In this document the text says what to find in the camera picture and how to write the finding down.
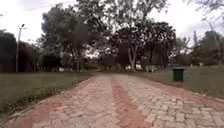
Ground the wood of trees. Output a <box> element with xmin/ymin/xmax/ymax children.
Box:
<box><xmin>0</xmin><ymin>0</ymin><xmax>224</xmax><ymax>73</ymax></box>

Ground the red brick path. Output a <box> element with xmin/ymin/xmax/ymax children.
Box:
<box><xmin>0</xmin><ymin>72</ymin><xmax>224</xmax><ymax>128</ymax></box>

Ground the green waste bin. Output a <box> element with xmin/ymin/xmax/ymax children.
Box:
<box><xmin>172</xmin><ymin>67</ymin><xmax>186</xmax><ymax>83</ymax></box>

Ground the grass lawn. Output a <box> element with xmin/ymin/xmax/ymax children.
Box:
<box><xmin>131</xmin><ymin>64</ymin><xmax>224</xmax><ymax>100</ymax></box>
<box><xmin>0</xmin><ymin>70</ymin><xmax>98</xmax><ymax>117</ymax></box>

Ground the street lamp pole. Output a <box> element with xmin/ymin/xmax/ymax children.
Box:
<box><xmin>15</xmin><ymin>23</ymin><xmax>26</xmax><ymax>73</ymax></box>

